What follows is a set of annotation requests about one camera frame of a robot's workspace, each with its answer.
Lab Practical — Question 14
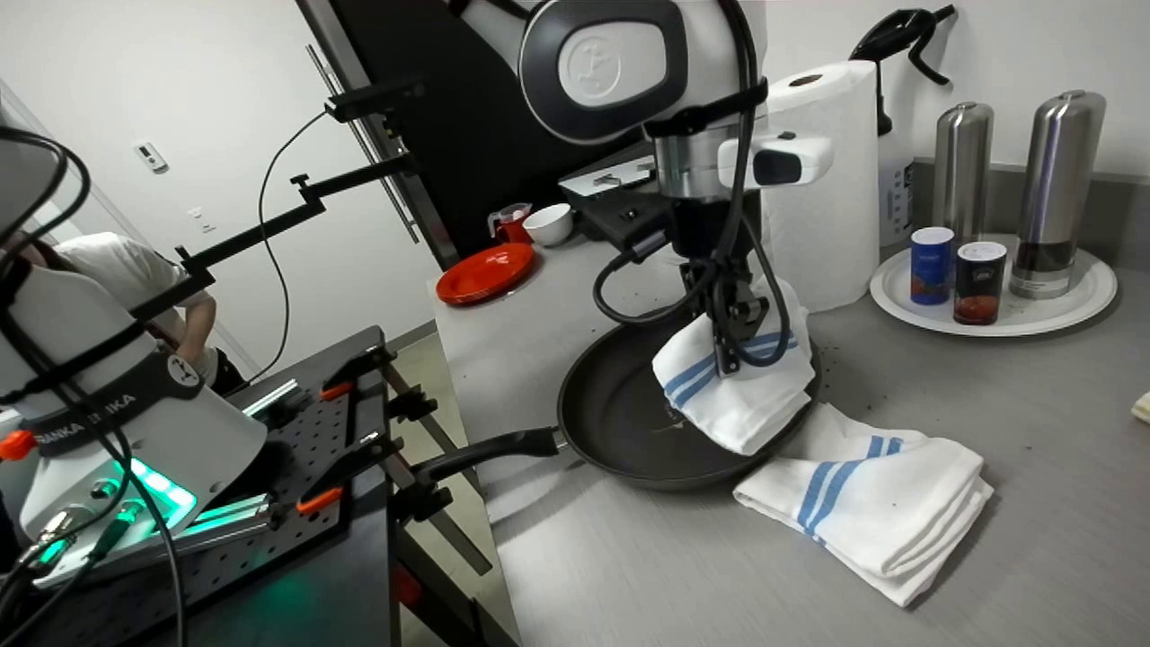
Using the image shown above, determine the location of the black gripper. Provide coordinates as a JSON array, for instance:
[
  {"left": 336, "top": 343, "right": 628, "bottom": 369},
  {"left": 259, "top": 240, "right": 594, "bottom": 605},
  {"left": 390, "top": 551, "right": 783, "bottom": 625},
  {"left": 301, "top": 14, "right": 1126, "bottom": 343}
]
[{"left": 670, "top": 201, "right": 757, "bottom": 313}]

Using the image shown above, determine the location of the white blue-striped towel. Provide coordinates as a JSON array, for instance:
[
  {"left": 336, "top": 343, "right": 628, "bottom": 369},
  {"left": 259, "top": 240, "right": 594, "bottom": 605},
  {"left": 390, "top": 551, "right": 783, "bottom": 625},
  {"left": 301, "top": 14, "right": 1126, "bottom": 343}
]
[
  {"left": 650, "top": 285, "right": 815, "bottom": 455},
  {"left": 735, "top": 401, "right": 996, "bottom": 606}
]

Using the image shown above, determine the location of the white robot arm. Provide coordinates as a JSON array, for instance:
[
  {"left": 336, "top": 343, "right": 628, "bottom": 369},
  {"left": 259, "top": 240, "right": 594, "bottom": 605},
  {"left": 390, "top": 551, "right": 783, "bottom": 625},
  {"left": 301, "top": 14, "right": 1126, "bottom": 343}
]
[{"left": 444, "top": 0, "right": 765, "bottom": 308}]

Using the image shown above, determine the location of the white paper towel roll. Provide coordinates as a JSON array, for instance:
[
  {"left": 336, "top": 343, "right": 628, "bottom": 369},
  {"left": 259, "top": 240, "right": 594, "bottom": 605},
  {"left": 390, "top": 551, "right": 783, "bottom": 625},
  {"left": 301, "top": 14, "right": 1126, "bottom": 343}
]
[{"left": 763, "top": 60, "right": 881, "bottom": 313}]

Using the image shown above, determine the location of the black frying pan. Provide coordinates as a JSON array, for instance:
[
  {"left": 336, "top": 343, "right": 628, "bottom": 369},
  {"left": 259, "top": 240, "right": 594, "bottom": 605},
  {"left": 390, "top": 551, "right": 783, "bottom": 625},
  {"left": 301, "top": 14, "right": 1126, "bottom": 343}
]
[{"left": 434, "top": 315, "right": 765, "bottom": 496}]

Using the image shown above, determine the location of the black flat tray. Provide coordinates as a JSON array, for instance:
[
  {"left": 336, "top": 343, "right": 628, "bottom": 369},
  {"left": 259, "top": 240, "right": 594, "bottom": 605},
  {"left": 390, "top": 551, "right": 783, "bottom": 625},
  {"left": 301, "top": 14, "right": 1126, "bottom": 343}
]
[{"left": 556, "top": 154, "right": 664, "bottom": 249}]

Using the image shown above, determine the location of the small white bowl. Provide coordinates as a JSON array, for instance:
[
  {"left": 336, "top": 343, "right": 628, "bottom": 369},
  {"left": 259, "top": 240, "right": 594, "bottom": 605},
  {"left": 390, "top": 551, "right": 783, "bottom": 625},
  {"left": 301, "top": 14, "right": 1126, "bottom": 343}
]
[{"left": 524, "top": 201, "right": 577, "bottom": 249}]

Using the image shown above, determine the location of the blue spice jar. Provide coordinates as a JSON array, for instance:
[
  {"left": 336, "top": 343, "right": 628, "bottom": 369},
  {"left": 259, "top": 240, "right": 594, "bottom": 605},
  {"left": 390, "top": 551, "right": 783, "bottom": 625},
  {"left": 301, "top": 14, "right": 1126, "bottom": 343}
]
[{"left": 908, "top": 225, "right": 957, "bottom": 307}]

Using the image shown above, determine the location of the red plate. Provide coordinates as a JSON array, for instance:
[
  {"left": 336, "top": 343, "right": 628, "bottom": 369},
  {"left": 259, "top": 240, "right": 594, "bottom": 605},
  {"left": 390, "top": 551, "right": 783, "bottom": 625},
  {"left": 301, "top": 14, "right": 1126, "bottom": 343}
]
[{"left": 434, "top": 240, "right": 536, "bottom": 307}]

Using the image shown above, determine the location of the red spice jar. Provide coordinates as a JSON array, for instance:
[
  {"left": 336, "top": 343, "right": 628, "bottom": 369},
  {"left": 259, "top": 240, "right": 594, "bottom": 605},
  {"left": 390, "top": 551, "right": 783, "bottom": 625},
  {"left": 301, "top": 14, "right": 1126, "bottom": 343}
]
[{"left": 951, "top": 240, "right": 1005, "bottom": 327}]

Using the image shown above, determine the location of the left steel grinder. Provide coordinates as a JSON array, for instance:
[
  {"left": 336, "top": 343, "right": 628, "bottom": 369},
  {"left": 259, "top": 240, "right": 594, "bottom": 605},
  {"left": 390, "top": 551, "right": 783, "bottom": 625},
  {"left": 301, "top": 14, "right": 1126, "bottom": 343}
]
[{"left": 935, "top": 102, "right": 996, "bottom": 240}]

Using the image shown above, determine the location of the steel grinder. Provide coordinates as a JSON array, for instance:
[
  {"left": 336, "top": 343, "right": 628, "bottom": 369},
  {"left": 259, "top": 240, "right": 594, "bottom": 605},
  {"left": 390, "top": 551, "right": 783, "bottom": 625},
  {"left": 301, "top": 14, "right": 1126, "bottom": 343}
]
[
  {"left": 935, "top": 102, "right": 996, "bottom": 240},
  {"left": 1013, "top": 89, "right": 1107, "bottom": 297}
]

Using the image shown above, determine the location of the black monitor panel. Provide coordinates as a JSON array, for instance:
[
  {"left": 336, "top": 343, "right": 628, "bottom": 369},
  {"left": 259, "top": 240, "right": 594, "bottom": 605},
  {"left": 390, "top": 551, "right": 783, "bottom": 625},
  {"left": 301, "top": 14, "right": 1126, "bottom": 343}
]
[{"left": 296, "top": 0, "right": 633, "bottom": 267}]

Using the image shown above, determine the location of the right steel grinder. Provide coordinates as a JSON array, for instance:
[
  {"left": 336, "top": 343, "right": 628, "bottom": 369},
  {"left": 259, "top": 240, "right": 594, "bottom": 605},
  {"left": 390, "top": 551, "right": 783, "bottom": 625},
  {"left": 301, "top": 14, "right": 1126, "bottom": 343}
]
[{"left": 1013, "top": 89, "right": 1107, "bottom": 297}]

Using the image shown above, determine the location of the white round tray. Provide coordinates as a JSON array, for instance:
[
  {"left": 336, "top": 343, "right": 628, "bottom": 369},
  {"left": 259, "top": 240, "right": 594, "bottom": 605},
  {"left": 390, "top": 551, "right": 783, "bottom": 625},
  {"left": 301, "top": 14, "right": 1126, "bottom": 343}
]
[{"left": 869, "top": 250, "right": 1117, "bottom": 338}]

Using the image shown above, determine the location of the black perforated robot table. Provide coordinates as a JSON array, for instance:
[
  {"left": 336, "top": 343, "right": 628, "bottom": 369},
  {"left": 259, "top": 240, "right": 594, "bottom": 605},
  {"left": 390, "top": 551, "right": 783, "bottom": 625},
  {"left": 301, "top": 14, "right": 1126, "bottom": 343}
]
[{"left": 13, "top": 327, "right": 397, "bottom": 647}]

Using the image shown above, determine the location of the seated person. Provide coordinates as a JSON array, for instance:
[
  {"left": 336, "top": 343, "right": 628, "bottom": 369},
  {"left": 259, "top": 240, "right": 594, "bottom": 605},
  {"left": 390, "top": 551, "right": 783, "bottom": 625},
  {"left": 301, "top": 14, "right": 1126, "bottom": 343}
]
[{"left": 47, "top": 231, "right": 220, "bottom": 383}]

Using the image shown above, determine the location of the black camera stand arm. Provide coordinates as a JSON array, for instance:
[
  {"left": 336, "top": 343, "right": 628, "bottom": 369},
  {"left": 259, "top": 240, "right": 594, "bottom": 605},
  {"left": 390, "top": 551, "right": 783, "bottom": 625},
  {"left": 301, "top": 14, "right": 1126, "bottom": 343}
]
[{"left": 134, "top": 81, "right": 423, "bottom": 319}]

